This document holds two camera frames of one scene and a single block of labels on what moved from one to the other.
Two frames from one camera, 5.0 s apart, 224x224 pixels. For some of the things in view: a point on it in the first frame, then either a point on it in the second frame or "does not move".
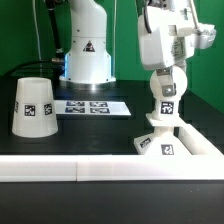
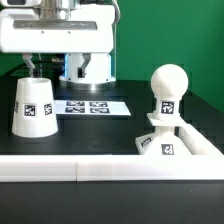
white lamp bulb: x=167 y=107 does not move
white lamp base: x=163 y=141 does not move
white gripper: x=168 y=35 to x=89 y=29
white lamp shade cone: x=35 y=110 does not move
